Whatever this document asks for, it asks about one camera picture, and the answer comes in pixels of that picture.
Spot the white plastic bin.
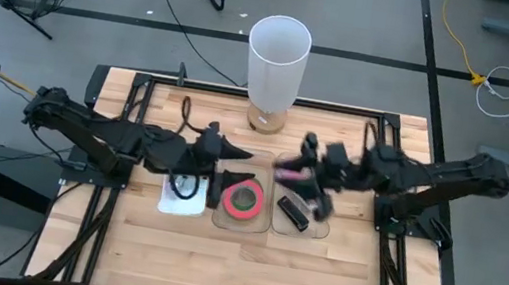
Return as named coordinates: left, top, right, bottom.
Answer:
left=156, top=168, right=212, bottom=221

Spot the white paper cup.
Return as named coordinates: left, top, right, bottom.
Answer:
left=234, top=10, right=316, bottom=140

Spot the pink tape roll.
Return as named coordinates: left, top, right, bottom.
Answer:
left=218, top=175, right=268, bottom=224

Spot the clear plastic bin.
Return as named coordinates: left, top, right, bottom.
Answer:
left=265, top=149, right=340, bottom=242
left=208, top=143, right=282, bottom=238

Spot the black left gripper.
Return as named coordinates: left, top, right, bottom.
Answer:
left=184, top=119, right=263, bottom=214

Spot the black aluminium table frame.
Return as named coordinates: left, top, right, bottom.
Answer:
left=23, top=59, right=494, bottom=285

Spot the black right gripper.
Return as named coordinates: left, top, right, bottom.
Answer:
left=266, top=128, right=355, bottom=226

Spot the black stapler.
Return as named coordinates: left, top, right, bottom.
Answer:
left=273, top=194, right=314, bottom=233

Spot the long black floor cable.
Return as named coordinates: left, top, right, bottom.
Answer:
left=133, top=0, right=257, bottom=88

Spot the yellow extension cable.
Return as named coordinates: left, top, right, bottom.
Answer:
left=431, top=0, right=499, bottom=88

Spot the thin yellow cable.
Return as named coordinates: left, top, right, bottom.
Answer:
left=0, top=71, right=41, bottom=97

